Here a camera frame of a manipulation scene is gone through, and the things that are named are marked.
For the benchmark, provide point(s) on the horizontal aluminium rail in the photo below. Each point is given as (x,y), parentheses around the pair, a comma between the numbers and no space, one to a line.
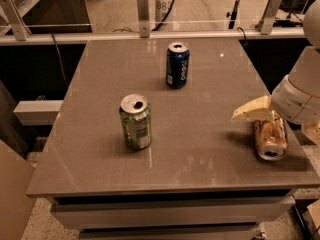
(79,38)

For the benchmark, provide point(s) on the white cylinder with number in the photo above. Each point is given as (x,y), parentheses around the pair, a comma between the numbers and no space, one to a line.
(164,2)

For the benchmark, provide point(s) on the right metal bracket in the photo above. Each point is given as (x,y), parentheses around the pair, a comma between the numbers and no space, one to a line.
(265,24)

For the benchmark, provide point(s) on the green soda can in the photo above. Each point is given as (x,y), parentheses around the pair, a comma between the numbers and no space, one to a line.
(135,115)

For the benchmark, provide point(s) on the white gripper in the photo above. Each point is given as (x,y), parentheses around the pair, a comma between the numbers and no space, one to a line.
(289,100)

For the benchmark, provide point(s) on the left metal bracket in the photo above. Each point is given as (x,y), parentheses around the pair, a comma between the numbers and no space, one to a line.
(18,27)

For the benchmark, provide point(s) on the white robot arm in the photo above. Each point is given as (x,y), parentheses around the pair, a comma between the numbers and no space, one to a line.
(305,75)

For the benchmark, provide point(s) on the metal bracket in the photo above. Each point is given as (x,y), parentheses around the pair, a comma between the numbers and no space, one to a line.
(143,18)
(265,24)
(18,27)

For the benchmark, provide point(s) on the black stand with knob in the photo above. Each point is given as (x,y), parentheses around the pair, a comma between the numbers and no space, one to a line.
(233,14)

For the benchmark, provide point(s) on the white shelf block left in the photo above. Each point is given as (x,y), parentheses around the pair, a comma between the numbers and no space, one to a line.
(37,113)

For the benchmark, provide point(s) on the middle metal bracket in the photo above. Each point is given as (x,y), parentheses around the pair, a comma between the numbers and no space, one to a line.
(143,18)

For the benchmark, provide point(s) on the grey table with drawers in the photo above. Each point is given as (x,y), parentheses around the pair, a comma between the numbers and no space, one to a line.
(199,179)

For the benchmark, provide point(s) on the brown panel lower left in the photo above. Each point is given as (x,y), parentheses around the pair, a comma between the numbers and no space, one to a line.
(15,206)

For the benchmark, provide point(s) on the blue Pepsi can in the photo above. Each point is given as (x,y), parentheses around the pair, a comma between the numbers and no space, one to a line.
(177,63)

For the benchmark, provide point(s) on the orange soda can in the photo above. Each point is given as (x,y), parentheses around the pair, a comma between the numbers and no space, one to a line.
(271,138)

